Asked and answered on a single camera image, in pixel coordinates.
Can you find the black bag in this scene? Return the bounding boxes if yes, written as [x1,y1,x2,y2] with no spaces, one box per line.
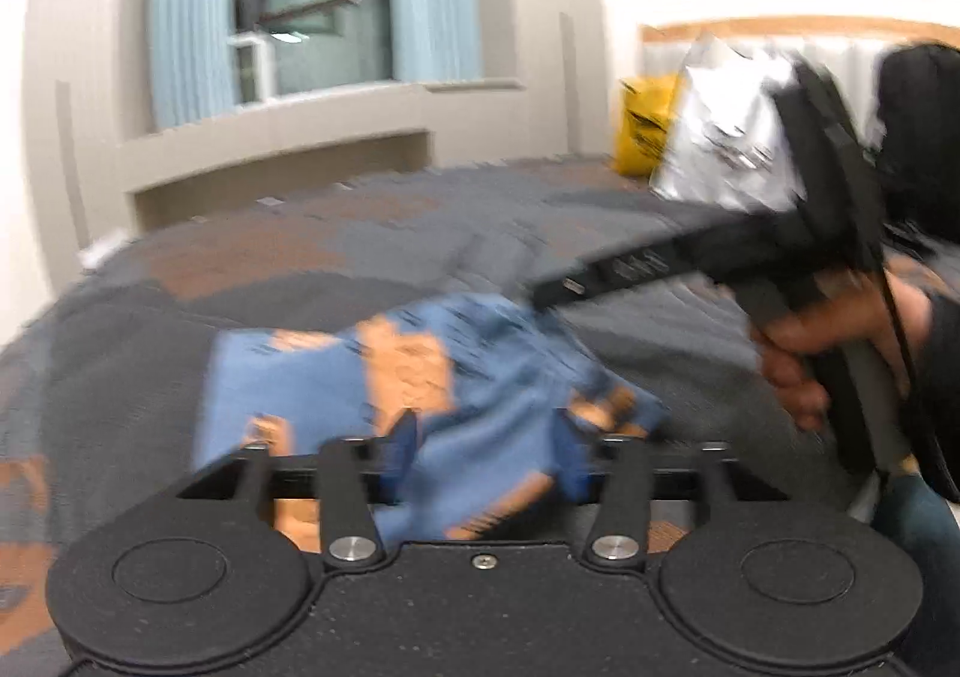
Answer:
[874,43,960,250]

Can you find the beige window cabinet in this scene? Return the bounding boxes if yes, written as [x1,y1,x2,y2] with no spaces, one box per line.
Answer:
[116,77,526,235]

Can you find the person's right hand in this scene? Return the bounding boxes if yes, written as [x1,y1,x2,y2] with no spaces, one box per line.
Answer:
[750,272,935,432]

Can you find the wooden padded headboard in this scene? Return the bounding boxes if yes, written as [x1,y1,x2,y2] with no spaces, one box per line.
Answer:
[637,15,960,145]

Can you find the blue pants with orange print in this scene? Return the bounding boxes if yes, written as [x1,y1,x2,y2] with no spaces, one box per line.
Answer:
[191,290,672,543]

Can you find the person's leg in jeans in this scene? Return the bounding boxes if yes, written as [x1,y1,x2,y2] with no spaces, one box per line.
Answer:
[874,474,960,677]

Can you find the white shopping bag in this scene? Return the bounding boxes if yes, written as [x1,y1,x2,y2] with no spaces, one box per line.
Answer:
[649,32,811,213]

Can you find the beige tall wardrobe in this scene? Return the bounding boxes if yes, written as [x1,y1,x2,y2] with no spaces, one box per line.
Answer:
[480,0,608,157]
[26,0,158,258]

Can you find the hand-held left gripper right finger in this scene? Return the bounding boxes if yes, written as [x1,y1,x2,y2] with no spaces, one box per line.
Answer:
[555,414,788,567]

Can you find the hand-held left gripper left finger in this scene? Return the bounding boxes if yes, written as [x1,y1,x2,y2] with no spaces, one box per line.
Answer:
[176,411,421,569]

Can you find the grey and orange quilted mattress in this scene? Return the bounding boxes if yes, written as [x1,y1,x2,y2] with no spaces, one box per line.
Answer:
[0,152,960,677]

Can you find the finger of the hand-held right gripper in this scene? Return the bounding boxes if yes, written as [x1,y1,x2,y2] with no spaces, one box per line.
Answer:
[525,212,758,310]

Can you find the yellow shopping bag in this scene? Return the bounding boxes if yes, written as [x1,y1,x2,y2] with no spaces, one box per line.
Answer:
[615,73,687,177]

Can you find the white paper sheet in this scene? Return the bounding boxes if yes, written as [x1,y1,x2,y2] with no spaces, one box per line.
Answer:
[79,230,132,269]

